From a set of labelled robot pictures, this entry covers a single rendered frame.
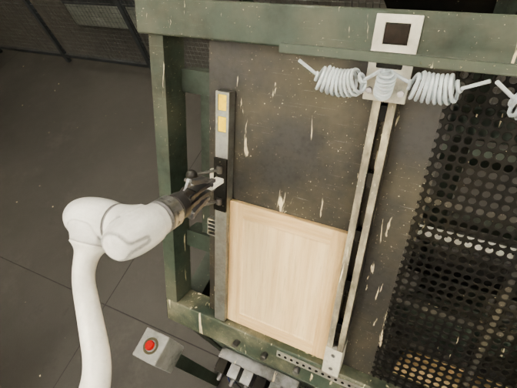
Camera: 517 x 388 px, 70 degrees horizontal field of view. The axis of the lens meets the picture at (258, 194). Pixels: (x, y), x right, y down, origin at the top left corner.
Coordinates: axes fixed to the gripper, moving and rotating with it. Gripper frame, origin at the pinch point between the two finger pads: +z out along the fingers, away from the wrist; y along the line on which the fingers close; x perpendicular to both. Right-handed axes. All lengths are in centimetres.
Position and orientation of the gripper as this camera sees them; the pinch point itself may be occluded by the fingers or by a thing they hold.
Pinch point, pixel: (214, 183)
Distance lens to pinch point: 116.2
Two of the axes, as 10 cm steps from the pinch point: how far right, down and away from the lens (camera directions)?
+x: -8.9, -2.4, 3.8
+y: 0.6, -9.0, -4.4
